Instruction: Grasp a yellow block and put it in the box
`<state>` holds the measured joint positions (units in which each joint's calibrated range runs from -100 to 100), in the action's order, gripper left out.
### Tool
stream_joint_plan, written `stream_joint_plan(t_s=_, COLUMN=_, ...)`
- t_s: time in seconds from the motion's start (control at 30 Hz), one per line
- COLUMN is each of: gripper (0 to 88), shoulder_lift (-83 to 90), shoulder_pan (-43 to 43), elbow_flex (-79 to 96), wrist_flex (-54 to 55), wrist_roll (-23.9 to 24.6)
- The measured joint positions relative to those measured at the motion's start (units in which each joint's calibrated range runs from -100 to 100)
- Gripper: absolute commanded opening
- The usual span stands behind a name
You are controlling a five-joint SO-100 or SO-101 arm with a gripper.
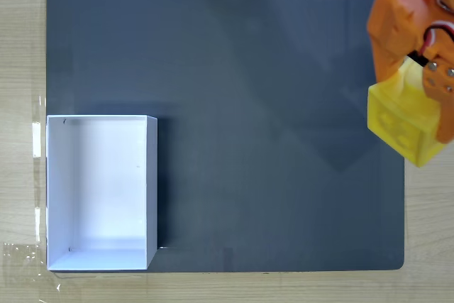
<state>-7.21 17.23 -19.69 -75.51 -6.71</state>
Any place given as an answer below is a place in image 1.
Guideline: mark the yellow rubber block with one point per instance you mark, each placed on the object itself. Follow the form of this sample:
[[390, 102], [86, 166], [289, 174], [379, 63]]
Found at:
[[397, 118]]

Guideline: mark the white open cardboard box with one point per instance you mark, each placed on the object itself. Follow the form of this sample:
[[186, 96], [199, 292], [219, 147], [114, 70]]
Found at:
[[106, 182]]

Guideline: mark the dark grey textured mat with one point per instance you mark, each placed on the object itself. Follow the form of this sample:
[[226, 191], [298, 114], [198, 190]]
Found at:
[[248, 104]]

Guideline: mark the clear adhesive tape strip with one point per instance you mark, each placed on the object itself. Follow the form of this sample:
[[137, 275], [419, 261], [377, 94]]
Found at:
[[37, 136], [21, 255], [39, 225]]

